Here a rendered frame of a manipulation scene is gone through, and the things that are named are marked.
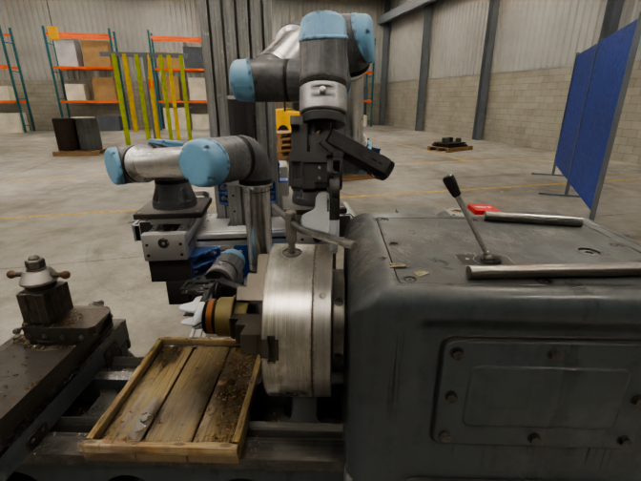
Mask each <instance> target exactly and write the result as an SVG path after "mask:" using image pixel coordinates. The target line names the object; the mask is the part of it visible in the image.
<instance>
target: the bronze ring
mask: <svg viewBox="0 0 641 481"><path fill-rule="evenodd" d="M233 313H239V314H253V310H252V305H251V303H239V302H238V301H237V295H234V296H233V297H220V298H219V299H208V300H207V301H206V302H205V304H204V306H203V309H202V318H201V322H202V329H203V331H204V333H205V334H217V335H218V337H230V331H229V318H230V317H231V315H232V314H233Z"/></svg>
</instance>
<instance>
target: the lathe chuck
mask: <svg viewBox="0 0 641 481"><path fill-rule="evenodd" d="M296 249H298V250H299V251H300V253H299V254H298V255H297V256H286V255H285V254H284V251H286V250H288V244H283V243H276V244H274V245H273V246H272V248H271V250H270V253H269V256H268V260H267V264H266V270H265V276H264V284H263V292H262V304H261V321H260V338H261V339H262V340H267V338H268V336H275V340H279V358H278V359H276V361H275V362H269V359H266V358H261V371H262V379H263V384H264V388H265V391H266V393H267V394H268V395H269V396H287V397H314V395H313V384H312V313H313V281H314V262H315V251H316V244H296ZM284 391H292V392H296V393H297V395H283V394H281V393H282V392H284Z"/></svg>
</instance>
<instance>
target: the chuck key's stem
mask: <svg viewBox="0 0 641 481"><path fill-rule="evenodd" d="M292 220H294V221H295V222H297V212H296V211H295V210H286V211H285V233H286V241H287V242H288V251H289V252H288V253H289V254H290V255H292V254H296V242H297V241H298V234H297V231H296V230H295V229H294V228H293V227H292V226H291V225H290V222H291V221H292Z"/></svg>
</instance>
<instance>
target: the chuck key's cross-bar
mask: <svg viewBox="0 0 641 481"><path fill-rule="evenodd" d="M271 208H272V209H273V210H274V211H275V212H276V213H278V214H279V215H280V216H281V217H282V218H283V219H284V220H285V212H284V211H283V210H281V209H280V208H279V207H278V206H277V205H276V204H275V203H272V204H271ZM290 225H291V226H292V227H293V228H294V229H295V230H296V231H297V232H299V233H300V234H303V235H306V236H309V237H312V238H315V239H319V240H322V241H328V242H331V243H334V244H336V245H340V246H343V247H346V248H349V249H353V250H356V249H357V248H358V246H359V245H358V243H357V242H356V241H354V240H348V239H344V238H340V237H337V236H333V235H329V234H325V233H322V232H319V231H315V230H311V229H307V228H304V227H301V226H300V225H299V224H298V223H296V222H295V221H294V220H292V221H291V222H290Z"/></svg>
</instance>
